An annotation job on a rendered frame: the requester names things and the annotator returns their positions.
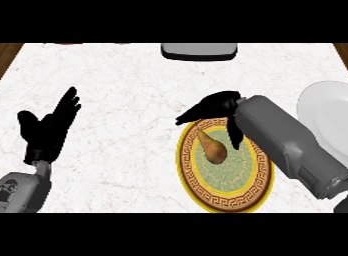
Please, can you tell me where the white plate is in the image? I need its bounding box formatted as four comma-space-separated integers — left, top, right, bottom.
295, 80, 348, 176

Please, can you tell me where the grey and black appliance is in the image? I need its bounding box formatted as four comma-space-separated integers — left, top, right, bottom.
159, 43, 239, 62

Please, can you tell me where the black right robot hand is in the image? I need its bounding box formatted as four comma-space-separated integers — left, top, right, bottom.
174, 90, 246, 151

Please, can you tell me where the yellow patterned plate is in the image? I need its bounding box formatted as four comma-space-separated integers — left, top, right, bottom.
175, 117, 276, 214

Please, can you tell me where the brown pear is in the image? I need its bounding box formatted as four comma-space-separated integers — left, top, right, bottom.
196, 129, 229, 165

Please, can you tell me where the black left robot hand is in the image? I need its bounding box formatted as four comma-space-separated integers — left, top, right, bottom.
16, 86, 82, 166

